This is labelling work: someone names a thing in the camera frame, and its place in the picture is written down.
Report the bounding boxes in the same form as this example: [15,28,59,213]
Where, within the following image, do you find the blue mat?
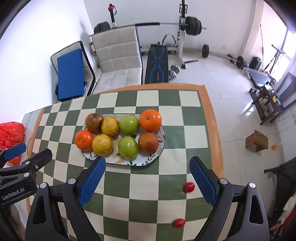
[57,48,84,102]

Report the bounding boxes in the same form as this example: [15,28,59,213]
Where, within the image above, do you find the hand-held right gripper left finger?
[25,156,106,241]

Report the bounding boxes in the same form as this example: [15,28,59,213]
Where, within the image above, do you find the orange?
[75,130,94,150]
[139,110,162,132]

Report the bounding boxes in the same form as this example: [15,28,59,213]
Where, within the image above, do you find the green checkered tablecloth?
[25,84,223,241]

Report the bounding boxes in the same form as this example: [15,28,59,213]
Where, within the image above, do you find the mottled brown fruit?
[85,113,104,133]

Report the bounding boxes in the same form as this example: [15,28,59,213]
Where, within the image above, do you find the colourful cloth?
[270,199,296,230]

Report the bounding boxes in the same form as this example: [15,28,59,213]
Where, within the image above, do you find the green apple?
[119,115,140,135]
[118,136,139,159]

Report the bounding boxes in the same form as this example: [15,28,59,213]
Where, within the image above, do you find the oval deer print plate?
[81,113,166,167]

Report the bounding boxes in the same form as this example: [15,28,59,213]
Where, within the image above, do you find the black treadmill deck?
[242,68,277,88]

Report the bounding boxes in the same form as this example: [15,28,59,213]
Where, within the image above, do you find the yellow citrus fruit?
[92,134,114,155]
[101,117,120,137]

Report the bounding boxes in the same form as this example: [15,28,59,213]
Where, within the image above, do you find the dark wooden chair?
[259,72,296,126]

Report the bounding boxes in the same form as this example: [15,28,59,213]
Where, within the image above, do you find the small wooden stool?
[245,130,269,153]

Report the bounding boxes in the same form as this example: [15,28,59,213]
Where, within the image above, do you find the red plastic bag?
[0,122,26,166]

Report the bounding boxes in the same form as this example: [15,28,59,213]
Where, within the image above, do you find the barbell with black plates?
[94,16,207,37]

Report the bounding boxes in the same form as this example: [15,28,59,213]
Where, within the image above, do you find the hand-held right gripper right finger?
[189,156,271,241]

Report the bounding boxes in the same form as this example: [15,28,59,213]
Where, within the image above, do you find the black tripod stand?
[259,23,292,75]

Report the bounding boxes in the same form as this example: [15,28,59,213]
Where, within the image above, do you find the chrome dumbbells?
[168,65,181,80]

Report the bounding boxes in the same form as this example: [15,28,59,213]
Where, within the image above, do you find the white padded chair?
[89,25,143,95]

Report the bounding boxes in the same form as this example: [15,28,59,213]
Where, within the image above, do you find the black and blue weight bench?
[144,44,170,84]

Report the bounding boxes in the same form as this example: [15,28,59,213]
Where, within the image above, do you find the black speaker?
[251,57,262,70]

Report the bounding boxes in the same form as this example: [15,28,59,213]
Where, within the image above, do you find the small barbell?
[202,44,245,70]

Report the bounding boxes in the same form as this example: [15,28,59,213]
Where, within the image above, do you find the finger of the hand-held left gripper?
[0,148,53,181]
[0,142,27,166]

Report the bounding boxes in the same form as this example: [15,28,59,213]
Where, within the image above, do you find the reddish brown fruit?
[138,132,159,152]

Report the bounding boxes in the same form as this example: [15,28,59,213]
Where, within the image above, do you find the white squat rack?
[107,0,200,70]

